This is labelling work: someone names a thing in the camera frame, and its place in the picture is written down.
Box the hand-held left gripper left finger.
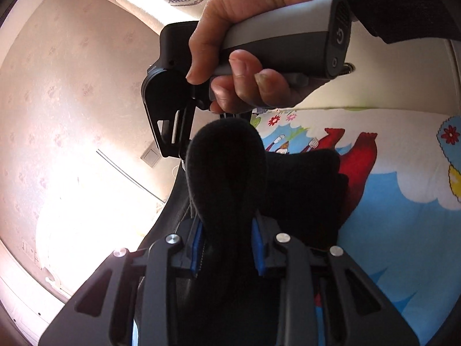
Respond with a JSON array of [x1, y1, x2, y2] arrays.
[[38, 220, 206, 346]]

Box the black pants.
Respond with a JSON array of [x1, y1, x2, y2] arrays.
[[131, 117, 350, 346]]

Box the beige wall switch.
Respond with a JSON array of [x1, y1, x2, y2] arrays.
[[140, 147, 161, 168]]

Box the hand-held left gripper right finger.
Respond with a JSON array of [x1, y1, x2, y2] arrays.
[[252, 216, 420, 346]]

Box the person's right forearm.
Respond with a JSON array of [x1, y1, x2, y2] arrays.
[[324, 0, 461, 46]]

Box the cartoon printed bed sheet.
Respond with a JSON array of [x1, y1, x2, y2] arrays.
[[252, 106, 461, 346]]

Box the white cabinet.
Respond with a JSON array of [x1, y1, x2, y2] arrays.
[[292, 22, 461, 119]]

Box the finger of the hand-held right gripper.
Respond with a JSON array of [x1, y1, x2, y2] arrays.
[[144, 92, 198, 160]]

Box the striped ship print cloth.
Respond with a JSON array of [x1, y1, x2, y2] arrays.
[[54, 0, 224, 44]]

